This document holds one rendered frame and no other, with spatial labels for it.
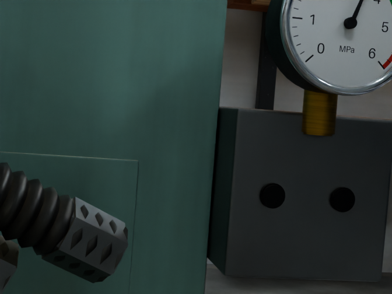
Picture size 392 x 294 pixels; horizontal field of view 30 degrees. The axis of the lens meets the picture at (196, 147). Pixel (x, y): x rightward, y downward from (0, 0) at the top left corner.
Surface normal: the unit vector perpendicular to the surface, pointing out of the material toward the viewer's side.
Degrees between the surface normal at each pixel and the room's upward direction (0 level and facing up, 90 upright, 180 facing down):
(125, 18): 90
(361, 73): 90
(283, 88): 90
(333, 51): 90
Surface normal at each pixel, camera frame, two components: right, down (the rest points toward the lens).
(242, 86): 0.15, 0.07
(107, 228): 0.62, -0.72
